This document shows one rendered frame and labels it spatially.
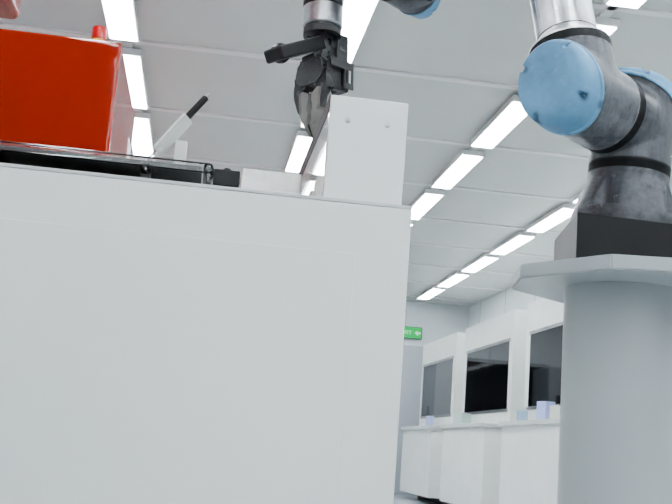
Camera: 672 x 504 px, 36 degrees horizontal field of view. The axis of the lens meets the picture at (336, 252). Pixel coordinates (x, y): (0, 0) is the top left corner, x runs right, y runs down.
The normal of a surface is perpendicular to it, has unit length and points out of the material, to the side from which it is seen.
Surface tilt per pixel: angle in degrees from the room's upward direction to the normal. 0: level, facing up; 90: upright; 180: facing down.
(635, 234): 90
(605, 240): 90
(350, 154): 90
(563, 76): 95
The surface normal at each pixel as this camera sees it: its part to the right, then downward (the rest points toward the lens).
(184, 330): 0.14, -0.18
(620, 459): -0.24, -0.20
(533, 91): -0.71, -0.11
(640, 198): 0.09, -0.46
